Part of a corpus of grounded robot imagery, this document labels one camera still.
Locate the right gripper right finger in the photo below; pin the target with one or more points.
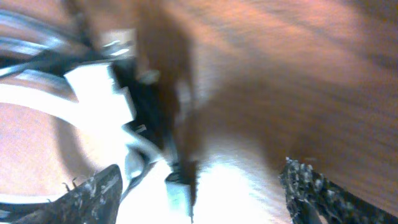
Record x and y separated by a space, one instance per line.
310 197

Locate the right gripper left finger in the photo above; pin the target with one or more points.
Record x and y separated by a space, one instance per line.
94 201

